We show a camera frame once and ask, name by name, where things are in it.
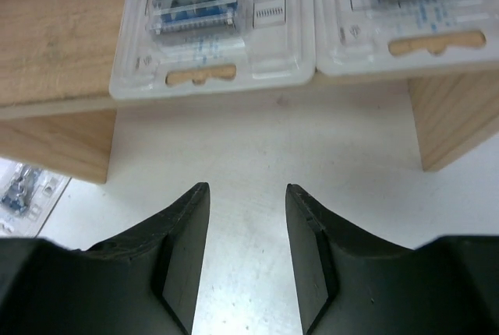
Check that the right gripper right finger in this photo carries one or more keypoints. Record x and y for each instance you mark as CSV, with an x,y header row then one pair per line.
x,y
349,281

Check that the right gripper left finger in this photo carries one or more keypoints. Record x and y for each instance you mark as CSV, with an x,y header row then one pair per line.
x,y
144,280

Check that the blue razor blister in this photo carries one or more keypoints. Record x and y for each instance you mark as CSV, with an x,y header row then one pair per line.
x,y
28,196
176,48
362,37

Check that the wooden two-tier shelf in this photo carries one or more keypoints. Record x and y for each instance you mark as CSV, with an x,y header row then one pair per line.
x,y
56,113

